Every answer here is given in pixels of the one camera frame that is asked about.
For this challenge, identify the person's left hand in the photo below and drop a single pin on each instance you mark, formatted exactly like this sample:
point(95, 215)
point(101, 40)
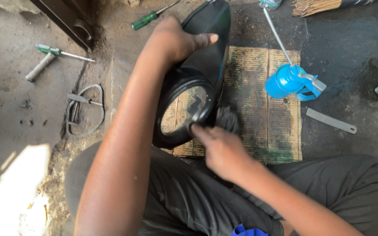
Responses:
point(176, 41)

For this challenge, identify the person's right hand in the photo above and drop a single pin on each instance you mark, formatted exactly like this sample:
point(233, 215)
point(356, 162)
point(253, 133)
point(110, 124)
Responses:
point(223, 152)

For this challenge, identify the person's right fingers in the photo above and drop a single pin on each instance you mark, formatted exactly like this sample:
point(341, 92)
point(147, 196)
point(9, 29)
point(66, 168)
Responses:
point(200, 131)

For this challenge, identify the black headlight cowl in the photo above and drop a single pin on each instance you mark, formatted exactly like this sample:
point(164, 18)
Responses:
point(198, 65)

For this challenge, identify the dark grey rag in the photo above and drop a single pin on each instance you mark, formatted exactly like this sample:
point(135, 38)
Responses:
point(226, 118)

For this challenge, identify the worn cardboard sheet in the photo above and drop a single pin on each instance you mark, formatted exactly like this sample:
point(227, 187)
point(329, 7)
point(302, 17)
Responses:
point(267, 108)

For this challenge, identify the blue oil can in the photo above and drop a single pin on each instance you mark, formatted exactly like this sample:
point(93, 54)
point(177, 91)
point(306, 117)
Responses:
point(290, 82)

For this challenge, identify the blue cloth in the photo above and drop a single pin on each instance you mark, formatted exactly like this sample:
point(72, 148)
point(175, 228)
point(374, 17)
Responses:
point(248, 231)

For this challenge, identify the small grey hand tool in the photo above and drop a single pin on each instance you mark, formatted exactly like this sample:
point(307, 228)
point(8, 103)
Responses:
point(82, 99)

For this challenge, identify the flat grey metal strip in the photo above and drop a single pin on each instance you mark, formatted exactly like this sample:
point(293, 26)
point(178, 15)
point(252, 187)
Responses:
point(330, 120)

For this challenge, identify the person's dark grey trousers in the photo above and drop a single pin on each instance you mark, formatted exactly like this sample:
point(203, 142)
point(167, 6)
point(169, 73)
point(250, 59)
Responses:
point(323, 190)

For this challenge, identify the clear plastic bottle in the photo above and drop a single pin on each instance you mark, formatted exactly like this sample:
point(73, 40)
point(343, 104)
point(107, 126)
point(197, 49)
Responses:
point(269, 3)

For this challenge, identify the green and steel screwdriver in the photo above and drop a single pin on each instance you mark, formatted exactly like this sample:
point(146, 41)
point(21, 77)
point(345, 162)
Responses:
point(61, 52)

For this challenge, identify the straw broom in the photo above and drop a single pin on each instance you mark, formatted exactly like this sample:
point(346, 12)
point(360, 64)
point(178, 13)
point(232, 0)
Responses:
point(320, 6)

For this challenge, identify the dark metal frame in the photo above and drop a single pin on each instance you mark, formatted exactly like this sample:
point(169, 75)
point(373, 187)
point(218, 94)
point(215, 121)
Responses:
point(71, 21)

